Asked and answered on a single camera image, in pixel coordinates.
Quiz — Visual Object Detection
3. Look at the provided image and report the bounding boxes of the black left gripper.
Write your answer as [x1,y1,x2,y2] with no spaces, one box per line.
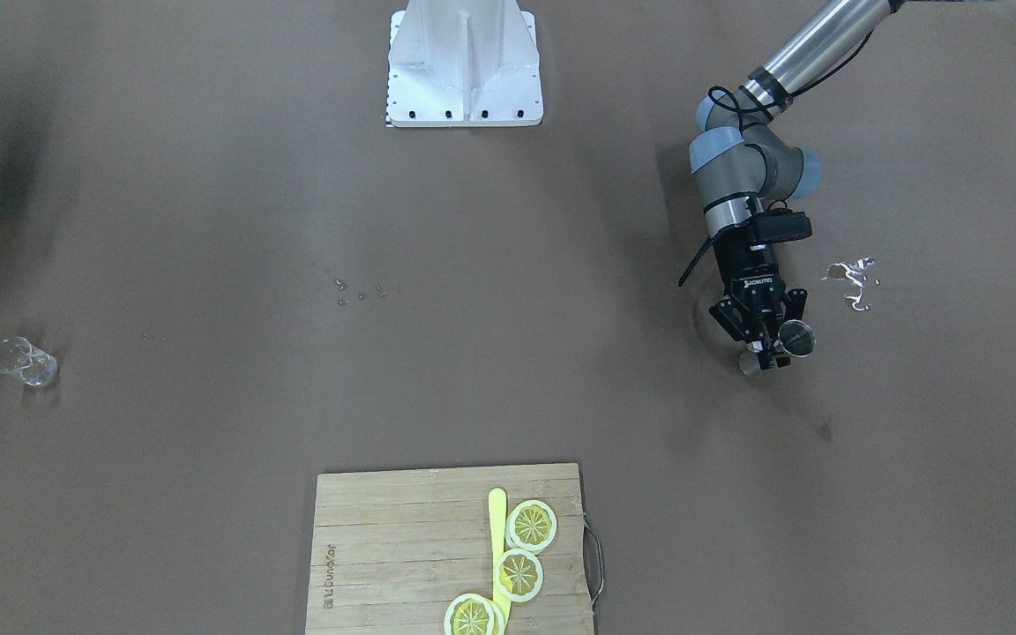
[708,232,808,371]

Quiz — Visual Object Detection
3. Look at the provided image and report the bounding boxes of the steel double jigger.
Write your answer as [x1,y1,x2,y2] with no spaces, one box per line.
[738,320,816,377]

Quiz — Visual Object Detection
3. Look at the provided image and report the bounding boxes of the clear glass measuring beaker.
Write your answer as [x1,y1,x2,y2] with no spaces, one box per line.
[0,336,59,387]

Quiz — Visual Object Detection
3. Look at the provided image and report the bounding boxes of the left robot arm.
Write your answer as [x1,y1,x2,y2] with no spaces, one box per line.
[680,1,900,377]

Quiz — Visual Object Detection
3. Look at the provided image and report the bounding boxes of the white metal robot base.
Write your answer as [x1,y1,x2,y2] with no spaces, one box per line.
[385,1,544,129]

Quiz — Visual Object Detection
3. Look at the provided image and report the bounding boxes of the spilled liquid puddle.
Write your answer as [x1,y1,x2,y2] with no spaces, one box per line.
[821,257,880,312]

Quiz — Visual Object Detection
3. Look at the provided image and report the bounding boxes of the lemon slice upper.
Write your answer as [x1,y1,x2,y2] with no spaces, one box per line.
[505,499,559,555]

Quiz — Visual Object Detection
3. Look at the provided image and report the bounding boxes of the lemon slice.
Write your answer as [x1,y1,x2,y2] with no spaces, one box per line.
[493,549,545,604]
[441,594,505,635]
[505,499,559,555]

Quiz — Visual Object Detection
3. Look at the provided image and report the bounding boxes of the yellow plastic knife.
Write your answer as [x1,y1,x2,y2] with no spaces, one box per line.
[487,488,512,634]

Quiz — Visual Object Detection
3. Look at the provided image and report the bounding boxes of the lemon slice middle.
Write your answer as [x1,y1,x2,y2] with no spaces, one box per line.
[493,549,545,604]

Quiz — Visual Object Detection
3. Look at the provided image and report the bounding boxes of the lemon slice lower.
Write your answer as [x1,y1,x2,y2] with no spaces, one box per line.
[441,594,505,635]

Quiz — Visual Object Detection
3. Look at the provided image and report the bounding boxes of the bamboo cutting board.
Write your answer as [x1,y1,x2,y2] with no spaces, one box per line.
[305,463,595,634]

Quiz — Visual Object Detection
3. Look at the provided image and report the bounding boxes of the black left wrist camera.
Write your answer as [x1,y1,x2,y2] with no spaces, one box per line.
[749,208,813,245]

